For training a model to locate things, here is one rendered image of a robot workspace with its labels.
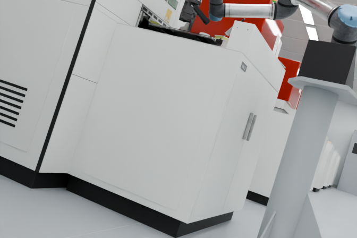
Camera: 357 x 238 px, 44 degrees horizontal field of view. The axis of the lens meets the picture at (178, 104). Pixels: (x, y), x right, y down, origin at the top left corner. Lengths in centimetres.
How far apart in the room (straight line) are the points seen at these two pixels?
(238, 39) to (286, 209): 77
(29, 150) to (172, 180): 63
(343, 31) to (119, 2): 104
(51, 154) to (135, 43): 62
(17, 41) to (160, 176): 89
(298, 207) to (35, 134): 119
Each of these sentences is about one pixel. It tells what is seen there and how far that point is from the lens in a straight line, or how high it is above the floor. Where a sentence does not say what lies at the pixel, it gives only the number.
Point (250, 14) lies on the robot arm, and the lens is 251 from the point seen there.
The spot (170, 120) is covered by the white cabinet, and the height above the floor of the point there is 46.
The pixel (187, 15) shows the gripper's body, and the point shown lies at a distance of 243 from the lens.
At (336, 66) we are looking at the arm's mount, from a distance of 208.
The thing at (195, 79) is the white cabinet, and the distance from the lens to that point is 189.
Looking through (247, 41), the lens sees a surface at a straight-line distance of 193.
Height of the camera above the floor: 46
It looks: 2 degrees up
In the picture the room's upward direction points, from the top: 18 degrees clockwise
